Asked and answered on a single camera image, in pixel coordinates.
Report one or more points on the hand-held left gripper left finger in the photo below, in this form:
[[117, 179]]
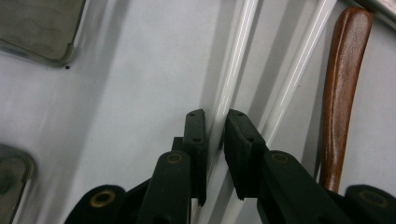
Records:
[[169, 186]]

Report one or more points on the clear grey plastic bin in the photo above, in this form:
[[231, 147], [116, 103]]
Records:
[[34, 28], [11, 183]]

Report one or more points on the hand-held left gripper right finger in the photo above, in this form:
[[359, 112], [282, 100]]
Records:
[[249, 155]]

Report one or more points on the brown wooden spoon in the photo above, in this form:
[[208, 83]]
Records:
[[341, 93]]

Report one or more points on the white chopstick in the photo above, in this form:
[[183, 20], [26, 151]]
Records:
[[232, 77], [299, 68]]

